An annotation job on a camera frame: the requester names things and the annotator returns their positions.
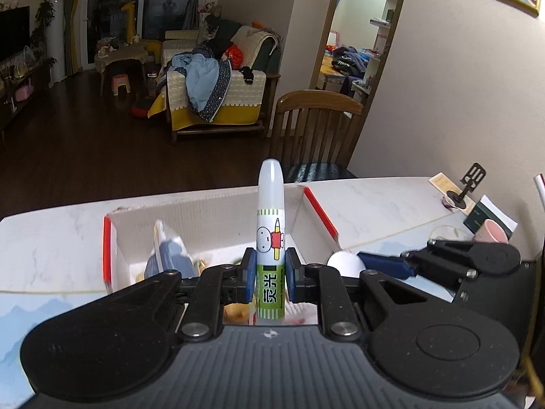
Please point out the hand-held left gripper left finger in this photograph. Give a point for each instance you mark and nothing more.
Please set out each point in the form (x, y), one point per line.
(248, 277)

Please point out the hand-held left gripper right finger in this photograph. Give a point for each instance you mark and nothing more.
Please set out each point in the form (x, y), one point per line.
(293, 277)

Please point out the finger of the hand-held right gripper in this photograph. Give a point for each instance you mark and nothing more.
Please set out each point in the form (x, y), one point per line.
(385, 264)

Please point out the yellow spotted toy animal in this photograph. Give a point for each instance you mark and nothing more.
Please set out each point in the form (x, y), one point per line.
(236, 313)

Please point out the white green glue tube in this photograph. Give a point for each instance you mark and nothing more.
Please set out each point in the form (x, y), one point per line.
(270, 221)

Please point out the red cardboard box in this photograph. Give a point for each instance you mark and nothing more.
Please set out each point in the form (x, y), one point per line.
(204, 221)

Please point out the pink mug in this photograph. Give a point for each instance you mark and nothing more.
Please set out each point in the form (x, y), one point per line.
(494, 230)

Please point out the tan card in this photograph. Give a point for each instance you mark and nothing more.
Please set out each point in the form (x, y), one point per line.
(443, 183)

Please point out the dark green box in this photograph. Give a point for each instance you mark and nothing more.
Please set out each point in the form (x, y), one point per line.
(485, 213)

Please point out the black phone stand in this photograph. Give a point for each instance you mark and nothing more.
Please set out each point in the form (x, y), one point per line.
(473, 174)

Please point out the wooden chair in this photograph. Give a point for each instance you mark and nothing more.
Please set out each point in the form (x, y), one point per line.
(315, 102)

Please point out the sofa with cream cover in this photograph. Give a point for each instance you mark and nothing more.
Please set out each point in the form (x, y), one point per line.
(247, 93)

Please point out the red floor cushion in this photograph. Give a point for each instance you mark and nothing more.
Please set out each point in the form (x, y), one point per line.
(140, 108)

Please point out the black sock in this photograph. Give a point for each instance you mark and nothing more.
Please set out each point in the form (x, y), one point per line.
(247, 76)

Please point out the blue clothes pile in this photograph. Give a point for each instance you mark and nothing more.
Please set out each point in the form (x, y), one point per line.
(200, 81)

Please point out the dark clothes pile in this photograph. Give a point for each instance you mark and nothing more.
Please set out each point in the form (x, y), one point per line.
(349, 59)

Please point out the red orange cloth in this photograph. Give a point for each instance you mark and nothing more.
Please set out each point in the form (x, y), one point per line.
(234, 54)

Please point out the pink toy board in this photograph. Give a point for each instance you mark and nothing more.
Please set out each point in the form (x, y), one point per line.
(333, 40)

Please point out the pink plastic stool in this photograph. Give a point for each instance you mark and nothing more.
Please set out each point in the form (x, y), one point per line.
(120, 80)

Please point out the coffee table with cloth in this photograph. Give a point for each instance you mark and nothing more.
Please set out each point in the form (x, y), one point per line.
(123, 53)

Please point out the dark wooden tv cabinet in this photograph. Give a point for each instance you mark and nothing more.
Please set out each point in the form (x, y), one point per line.
(25, 108)

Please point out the pink handbag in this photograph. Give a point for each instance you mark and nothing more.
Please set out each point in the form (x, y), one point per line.
(24, 93)

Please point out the yellow giraffe toy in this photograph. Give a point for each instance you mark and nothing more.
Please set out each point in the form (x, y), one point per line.
(129, 12)

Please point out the white floor air conditioner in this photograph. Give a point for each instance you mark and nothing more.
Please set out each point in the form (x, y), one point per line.
(55, 30)

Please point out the green potted plant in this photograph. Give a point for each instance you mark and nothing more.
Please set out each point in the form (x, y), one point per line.
(44, 12)

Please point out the television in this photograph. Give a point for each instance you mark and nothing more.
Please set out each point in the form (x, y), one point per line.
(12, 30)

